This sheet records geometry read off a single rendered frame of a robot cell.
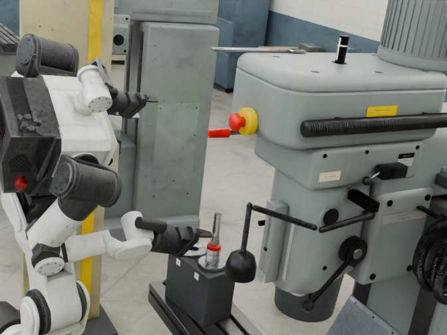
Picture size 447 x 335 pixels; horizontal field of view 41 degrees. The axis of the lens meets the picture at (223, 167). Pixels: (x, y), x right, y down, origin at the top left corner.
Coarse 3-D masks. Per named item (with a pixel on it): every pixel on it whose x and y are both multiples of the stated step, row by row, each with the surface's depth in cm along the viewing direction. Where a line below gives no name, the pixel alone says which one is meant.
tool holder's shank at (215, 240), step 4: (216, 216) 191; (220, 216) 191; (216, 220) 191; (220, 220) 192; (216, 224) 192; (220, 224) 193; (212, 228) 193; (216, 228) 192; (212, 232) 193; (216, 232) 193; (216, 236) 193; (212, 240) 194; (216, 240) 194; (212, 244) 194; (216, 244) 194
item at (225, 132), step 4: (220, 128) 141; (224, 128) 141; (228, 128) 141; (208, 132) 139; (212, 132) 139; (216, 132) 139; (220, 132) 140; (224, 132) 140; (228, 132) 141; (232, 132) 142; (236, 132) 143; (208, 136) 139; (212, 136) 139; (216, 136) 140; (220, 136) 140; (224, 136) 141; (228, 136) 141
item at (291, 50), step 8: (216, 48) 133; (224, 48) 134; (232, 48) 135; (240, 48) 136; (248, 48) 138; (256, 48) 139; (264, 48) 140; (272, 48) 141; (280, 48) 143; (288, 48) 144; (296, 48) 146
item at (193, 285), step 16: (192, 256) 201; (176, 272) 204; (192, 272) 197; (208, 272) 194; (176, 288) 206; (192, 288) 198; (208, 288) 192; (224, 288) 197; (176, 304) 207; (192, 304) 200; (208, 304) 195; (224, 304) 200; (208, 320) 198
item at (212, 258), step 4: (208, 252) 195; (212, 252) 194; (216, 252) 194; (220, 252) 196; (208, 256) 195; (212, 256) 195; (216, 256) 195; (208, 260) 196; (212, 260) 195; (216, 260) 196; (208, 264) 196; (212, 264) 196; (216, 264) 196
